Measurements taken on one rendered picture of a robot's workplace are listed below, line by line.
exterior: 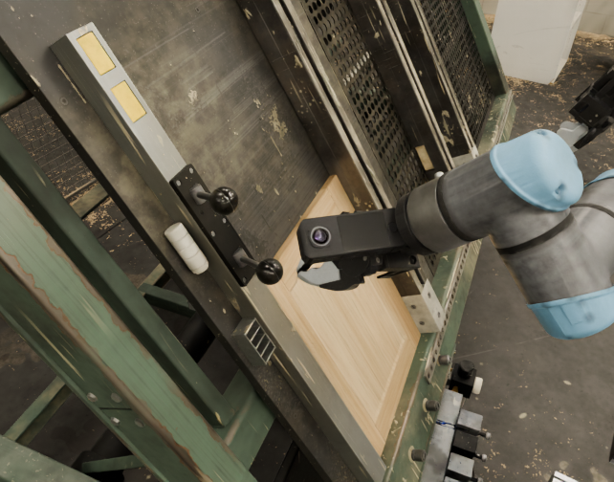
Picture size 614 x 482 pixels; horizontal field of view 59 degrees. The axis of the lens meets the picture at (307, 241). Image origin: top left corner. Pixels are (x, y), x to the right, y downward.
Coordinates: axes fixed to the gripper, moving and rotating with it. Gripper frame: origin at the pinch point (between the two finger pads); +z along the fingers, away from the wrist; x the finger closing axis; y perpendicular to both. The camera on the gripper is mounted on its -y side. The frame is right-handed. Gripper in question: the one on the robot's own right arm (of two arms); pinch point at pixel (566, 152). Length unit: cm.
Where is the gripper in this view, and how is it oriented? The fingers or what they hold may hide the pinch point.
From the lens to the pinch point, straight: 137.6
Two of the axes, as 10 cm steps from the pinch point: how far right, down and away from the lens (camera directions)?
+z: -4.0, 5.1, 7.6
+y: -7.6, -6.5, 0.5
